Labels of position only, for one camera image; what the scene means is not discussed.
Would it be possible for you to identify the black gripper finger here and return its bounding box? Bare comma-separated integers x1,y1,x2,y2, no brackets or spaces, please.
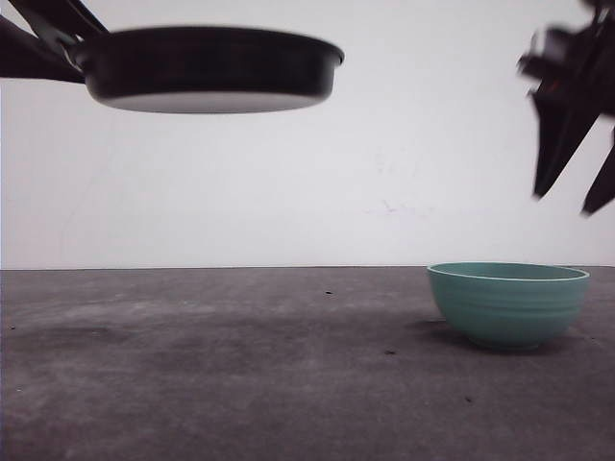
0,16,85,84
9,0,109,38

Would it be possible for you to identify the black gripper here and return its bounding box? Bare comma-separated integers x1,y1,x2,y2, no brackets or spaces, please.
517,1,615,215

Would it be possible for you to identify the black frying pan green handle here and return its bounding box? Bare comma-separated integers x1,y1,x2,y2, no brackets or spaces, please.
66,26,345,114

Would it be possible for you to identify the teal ceramic bowl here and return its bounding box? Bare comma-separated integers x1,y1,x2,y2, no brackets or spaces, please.
427,261,590,350

